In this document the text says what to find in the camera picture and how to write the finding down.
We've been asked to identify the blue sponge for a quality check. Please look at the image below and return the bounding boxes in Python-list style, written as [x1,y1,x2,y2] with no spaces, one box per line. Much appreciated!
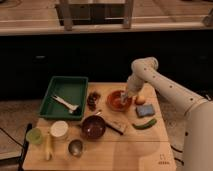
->
[136,104,155,118]

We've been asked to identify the yellow banana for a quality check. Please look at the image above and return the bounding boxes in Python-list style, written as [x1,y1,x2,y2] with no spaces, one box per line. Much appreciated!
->
[45,133,53,161]

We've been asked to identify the green plastic tray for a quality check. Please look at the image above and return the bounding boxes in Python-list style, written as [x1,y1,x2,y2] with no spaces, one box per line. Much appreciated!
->
[39,76,88,121]

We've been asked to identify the red bowl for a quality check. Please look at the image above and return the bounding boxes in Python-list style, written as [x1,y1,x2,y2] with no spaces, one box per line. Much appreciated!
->
[106,90,132,112]

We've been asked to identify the wooden chair frame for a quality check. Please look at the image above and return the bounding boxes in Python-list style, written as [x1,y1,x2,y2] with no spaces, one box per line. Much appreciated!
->
[55,0,134,31]

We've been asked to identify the knife with wooden block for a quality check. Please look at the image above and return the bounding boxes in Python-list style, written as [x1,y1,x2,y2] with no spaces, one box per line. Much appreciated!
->
[98,112,127,135]

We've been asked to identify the small metal cup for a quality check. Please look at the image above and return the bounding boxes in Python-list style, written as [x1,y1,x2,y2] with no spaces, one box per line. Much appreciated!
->
[68,139,83,157]

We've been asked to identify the white round container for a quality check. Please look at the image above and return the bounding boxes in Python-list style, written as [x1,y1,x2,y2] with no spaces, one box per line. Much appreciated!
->
[50,121,69,139]

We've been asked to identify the orange fruit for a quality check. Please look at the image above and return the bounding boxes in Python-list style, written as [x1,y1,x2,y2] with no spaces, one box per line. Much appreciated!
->
[135,95,146,105]

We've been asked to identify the dark brown bowl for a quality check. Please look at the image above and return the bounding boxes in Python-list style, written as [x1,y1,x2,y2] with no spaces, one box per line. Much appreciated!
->
[81,115,106,140]

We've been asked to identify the green pepper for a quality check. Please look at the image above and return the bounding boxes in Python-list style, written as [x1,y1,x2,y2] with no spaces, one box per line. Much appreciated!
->
[132,118,157,130]

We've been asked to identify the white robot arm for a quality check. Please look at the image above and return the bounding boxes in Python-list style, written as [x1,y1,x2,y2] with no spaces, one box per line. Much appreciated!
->
[126,57,213,171]

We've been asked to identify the green cup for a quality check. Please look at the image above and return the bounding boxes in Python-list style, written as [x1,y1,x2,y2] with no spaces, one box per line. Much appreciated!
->
[26,128,43,145]

